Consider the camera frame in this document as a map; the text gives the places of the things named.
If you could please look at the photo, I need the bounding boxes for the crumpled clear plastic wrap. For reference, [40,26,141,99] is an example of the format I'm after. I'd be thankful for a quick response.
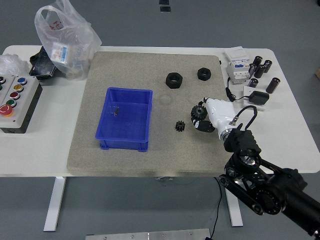
[0,54,30,77]

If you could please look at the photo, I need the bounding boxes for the black floor cable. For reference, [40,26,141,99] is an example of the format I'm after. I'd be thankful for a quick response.
[208,177,223,240]

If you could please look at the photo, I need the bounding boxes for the white wall switch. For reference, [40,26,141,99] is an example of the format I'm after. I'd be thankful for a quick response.
[223,46,251,62]

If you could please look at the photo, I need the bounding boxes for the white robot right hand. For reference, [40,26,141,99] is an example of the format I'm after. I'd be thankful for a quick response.
[191,96,237,140]

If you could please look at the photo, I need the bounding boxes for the grey-brown mat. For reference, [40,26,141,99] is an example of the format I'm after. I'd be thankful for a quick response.
[66,51,241,178]

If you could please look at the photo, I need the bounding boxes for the translucent plastic bag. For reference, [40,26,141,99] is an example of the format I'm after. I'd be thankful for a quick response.
[34,0,103,81]

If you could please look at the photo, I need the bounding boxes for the small black hex nut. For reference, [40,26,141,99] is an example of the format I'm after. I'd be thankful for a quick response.
[197,67,213,81]

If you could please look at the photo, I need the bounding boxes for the white circuit breaker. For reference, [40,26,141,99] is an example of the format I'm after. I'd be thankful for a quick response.
[226,59,252,85]

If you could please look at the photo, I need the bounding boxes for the black flat device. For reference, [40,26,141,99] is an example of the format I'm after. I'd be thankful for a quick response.
[29,47,58,81]

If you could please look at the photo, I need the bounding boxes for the white and blue carton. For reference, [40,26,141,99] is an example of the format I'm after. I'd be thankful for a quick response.
[49,42,70,66]

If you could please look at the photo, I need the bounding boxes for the blue plastic box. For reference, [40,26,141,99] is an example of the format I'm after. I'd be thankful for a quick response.
[95,86,154,153]

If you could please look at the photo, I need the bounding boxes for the small black gear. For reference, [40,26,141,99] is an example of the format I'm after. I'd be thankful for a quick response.
[174,120,186,133]

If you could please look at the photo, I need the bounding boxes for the black power adapter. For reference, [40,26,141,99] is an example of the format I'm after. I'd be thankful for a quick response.
[249,90,270,106]

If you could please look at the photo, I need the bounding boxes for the silver metal plate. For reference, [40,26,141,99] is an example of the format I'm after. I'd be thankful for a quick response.
[85,228,212,240]

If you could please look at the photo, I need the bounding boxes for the grey push-button control box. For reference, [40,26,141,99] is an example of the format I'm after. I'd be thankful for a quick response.
[0,74,43,134]

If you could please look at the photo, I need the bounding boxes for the red emergency stop button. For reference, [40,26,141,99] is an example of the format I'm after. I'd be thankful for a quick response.
[0,104,14,117]

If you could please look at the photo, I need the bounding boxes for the white flat board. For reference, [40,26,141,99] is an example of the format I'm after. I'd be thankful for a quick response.
[241,86,270,111]

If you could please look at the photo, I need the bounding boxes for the large black hex nut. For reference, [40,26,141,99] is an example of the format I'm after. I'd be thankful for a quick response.
[165,72,184,89]

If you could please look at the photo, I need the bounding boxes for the large black gear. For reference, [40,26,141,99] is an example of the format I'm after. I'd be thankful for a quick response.
[191,104,208,120]

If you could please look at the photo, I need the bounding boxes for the black plug and cord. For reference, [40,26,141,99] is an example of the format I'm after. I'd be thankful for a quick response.
[225,77,251,102]

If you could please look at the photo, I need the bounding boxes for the white table leg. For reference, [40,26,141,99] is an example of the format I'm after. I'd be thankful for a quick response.
[224,186,244,228]
[43,176,67,232]

